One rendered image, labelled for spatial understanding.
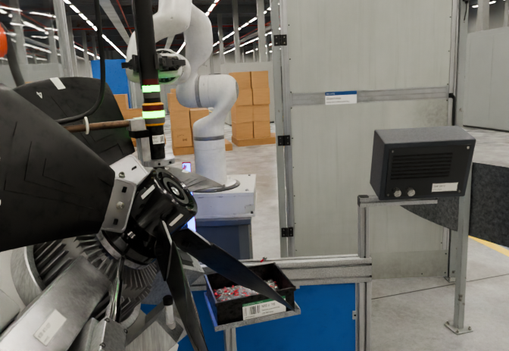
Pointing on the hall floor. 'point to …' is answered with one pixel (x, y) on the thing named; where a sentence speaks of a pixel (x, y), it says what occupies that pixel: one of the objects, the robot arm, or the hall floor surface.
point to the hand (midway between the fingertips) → (147, 62)
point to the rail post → (364, 316)
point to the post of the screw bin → (229, 340)
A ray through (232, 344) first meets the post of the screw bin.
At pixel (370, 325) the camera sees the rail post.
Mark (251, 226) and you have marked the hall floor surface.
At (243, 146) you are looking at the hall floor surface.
